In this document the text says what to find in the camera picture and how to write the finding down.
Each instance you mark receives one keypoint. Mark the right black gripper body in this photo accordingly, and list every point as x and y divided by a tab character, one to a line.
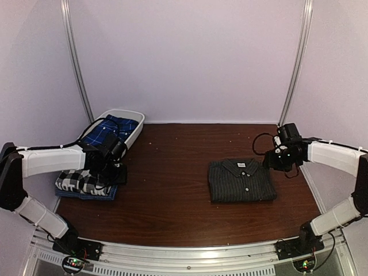
283	162

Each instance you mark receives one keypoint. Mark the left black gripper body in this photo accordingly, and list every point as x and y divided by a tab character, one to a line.
110	176

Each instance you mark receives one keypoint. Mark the black white checkered shirt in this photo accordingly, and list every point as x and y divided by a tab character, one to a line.
81	182

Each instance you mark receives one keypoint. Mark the dark grey pinstriped shirt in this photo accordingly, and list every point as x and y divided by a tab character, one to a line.
239	180

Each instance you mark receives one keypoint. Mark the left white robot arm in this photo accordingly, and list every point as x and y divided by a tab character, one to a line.
18	163

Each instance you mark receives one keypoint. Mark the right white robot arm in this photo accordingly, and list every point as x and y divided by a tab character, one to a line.
337	174

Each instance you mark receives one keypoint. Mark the blue plaid shirt in basket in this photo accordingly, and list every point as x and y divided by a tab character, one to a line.
120	127

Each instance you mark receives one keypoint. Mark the white plastic basket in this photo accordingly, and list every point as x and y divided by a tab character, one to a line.
137	116

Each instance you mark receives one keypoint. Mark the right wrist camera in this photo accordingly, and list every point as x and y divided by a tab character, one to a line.
277	144

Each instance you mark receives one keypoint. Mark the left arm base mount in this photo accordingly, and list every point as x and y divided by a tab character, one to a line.
71	244

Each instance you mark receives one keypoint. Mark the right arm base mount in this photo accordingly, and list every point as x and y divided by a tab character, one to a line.
306	243

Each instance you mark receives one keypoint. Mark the front aluminium rail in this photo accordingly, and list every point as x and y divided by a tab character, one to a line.
248	259

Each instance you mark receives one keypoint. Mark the right aluminium corner post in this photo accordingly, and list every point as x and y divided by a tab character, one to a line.
306	21

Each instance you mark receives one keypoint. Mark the aluminium corner post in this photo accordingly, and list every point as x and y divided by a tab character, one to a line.
76	67
306	21

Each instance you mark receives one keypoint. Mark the left aluminium corner post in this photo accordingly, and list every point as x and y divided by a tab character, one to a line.
76	67

